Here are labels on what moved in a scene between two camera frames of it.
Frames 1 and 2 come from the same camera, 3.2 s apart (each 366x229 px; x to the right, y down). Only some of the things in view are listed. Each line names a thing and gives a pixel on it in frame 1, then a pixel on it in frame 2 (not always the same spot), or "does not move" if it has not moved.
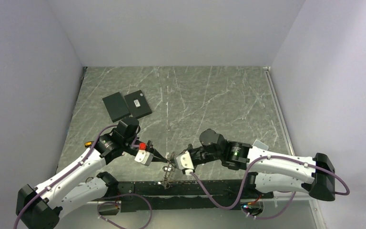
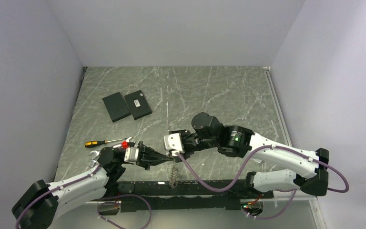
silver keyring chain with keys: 168,168 → 174,170
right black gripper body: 201,155 → 194,142
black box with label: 137,104 does not move
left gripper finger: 156,154 does not move
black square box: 116,106 does not move
